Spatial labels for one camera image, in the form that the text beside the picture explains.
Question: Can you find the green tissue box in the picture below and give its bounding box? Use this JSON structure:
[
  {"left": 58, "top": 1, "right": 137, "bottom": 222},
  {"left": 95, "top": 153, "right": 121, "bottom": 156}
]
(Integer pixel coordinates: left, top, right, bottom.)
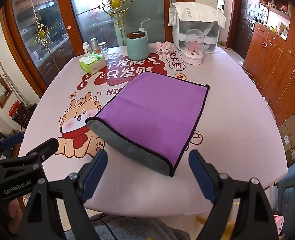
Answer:
[{"left": 78, "top": 54, "right": 106, "bottom": 75}]

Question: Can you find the wooden framed glass door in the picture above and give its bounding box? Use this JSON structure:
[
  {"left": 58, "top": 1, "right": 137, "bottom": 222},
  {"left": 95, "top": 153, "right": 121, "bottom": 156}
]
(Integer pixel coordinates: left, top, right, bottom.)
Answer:
[{"left": 0, "top": 0, "right": 195, "bottom": 87}]

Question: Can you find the pink printed tablecloth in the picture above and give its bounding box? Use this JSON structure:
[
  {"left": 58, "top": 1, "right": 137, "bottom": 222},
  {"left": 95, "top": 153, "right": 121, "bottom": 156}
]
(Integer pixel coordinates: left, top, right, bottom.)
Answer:
[{"left": 18, "top": 44, "right": 289, "bottom": 217}]

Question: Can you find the white countertop appliance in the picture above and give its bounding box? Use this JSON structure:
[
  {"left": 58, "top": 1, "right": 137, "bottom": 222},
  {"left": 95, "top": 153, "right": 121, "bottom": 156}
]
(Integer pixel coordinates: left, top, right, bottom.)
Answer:
[{"left": 170, "top": 17, "right": 221, "bottom": 53}]

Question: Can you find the pink block toy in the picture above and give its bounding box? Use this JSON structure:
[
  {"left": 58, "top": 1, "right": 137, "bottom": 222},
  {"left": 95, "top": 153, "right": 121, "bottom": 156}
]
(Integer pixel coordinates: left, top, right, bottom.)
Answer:
[{"left": 155, "top": 42, "right": 174, "bottom": 58}]

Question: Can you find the person's left hand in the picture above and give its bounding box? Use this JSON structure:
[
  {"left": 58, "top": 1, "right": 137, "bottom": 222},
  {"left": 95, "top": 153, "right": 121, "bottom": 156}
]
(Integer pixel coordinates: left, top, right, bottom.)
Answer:
[{"left": 7, "top": 199, "right": 26, "bottom": 221}]

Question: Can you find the blue chair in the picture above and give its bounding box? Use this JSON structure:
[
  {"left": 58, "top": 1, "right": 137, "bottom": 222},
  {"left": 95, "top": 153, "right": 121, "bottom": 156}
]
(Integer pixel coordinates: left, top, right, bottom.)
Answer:
[{"left": 272, "top": 157, "right": 295, "bottom": 240}]

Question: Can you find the white printed bag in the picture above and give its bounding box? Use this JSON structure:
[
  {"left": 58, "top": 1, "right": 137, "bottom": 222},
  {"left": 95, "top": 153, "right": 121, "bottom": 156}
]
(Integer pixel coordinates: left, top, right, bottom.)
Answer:
[{"left": 168, "top": 2, "right": 226, "bottom": 28}]

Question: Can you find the glass dome with pink base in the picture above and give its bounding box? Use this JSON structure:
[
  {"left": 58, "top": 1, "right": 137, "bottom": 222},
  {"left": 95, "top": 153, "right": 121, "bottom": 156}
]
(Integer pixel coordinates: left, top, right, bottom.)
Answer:
[{"left": 182, "top": 29, "right": 204, "bottom": 66}]

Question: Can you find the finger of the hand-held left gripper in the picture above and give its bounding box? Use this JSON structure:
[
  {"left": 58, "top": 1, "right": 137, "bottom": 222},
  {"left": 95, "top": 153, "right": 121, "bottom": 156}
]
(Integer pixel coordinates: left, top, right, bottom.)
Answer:
[
  {"left": 0, "top": 137, "right": 60, "bottom": 171},
  {"left": 0, "top": 132, "right": 25, "bottom": 161}
]

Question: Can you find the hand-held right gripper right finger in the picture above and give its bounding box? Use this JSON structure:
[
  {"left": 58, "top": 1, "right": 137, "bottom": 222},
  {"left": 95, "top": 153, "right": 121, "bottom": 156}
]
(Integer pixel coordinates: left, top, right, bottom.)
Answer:
[{"left": 188, "top": 149, "right": 288, "bottom": 240}]

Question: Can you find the teal canister with wooden lid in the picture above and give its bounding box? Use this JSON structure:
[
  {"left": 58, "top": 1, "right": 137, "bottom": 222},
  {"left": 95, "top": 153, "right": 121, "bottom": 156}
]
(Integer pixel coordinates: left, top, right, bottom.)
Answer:
[{"left": 127, "top": 32, "right": 148, "bottom": 60}]

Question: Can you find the metal lidded jar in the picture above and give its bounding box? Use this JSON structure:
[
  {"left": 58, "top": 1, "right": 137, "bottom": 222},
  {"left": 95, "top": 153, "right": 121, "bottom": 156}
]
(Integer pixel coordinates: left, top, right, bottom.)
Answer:
[{"left": 90, "top": 38, "right": 100, "bottom": 54}]

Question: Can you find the dark brown entrance door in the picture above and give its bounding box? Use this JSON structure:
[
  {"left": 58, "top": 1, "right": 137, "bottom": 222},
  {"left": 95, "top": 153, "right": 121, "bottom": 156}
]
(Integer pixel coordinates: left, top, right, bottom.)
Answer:
[{"left": 237, "top": 0, "right": 259, "bottom": 59}]

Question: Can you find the wooden cabinet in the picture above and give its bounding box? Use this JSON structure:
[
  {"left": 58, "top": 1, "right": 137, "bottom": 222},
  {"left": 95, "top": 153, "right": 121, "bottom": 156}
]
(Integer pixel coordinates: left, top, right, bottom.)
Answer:
[{"left": 242, "top": 0, "right": 295, "bottom": 130}]

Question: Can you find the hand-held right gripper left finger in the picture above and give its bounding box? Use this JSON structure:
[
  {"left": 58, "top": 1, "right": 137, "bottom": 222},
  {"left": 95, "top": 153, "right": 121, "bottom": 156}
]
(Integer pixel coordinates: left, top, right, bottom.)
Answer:
[{"left": 18, "top": 150, "right": 108, "bottom": 240}]

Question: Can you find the black cable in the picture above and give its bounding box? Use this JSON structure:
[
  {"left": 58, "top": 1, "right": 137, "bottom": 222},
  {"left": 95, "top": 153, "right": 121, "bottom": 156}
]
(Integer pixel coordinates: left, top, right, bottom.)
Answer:
[{"left": 91, "top": 212, "right": 120, "bottom": 240}]

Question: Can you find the grey fuzzy clothing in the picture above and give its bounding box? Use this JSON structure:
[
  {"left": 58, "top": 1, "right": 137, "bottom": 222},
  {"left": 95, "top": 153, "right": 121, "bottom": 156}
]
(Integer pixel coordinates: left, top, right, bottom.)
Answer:
[{"left": 90, "top": 214, "right": 191, "bottom": 240}]

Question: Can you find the gold door ornament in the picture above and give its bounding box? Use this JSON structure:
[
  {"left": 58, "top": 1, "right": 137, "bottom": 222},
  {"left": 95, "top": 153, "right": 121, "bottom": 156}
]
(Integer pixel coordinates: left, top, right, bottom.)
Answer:
[
  {"left": 26, "top": 0, "right": 53, "bottom": 53},
  {"left": 98, "top": 0, "right": 138, "bottom": 28}
]

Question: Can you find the purple and grey towel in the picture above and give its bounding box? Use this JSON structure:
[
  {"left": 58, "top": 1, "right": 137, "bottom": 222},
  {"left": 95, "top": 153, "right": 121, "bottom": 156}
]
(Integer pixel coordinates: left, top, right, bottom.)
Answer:
[{"left": 86, "top": 72, "right": 210, "bottom": 178}]

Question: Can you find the clear plastic squeeze bottle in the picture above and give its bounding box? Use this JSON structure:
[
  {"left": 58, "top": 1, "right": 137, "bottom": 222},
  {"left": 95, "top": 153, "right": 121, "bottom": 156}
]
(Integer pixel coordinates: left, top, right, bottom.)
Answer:
[{"left": 138, "top": 19, "right": 150, "bottom": 34}]

